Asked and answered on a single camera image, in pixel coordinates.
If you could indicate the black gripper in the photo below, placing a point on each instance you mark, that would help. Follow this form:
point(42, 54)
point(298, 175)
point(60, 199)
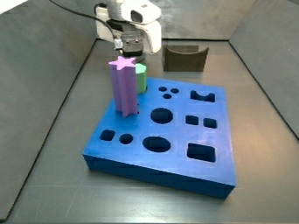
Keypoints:
point(132, 43)

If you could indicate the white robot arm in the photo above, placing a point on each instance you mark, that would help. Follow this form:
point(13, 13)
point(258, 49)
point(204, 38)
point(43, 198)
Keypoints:
point(131, 26)

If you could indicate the blue foam shape board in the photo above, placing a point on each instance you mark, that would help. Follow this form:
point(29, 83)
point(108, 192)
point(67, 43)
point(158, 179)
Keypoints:
point(175, 143)

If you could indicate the green hexagonal prism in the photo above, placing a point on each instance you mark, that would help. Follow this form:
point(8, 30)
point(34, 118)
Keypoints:
point(140, 72)

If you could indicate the purple star prism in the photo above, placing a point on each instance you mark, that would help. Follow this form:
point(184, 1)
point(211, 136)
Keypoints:
point(123, 77)

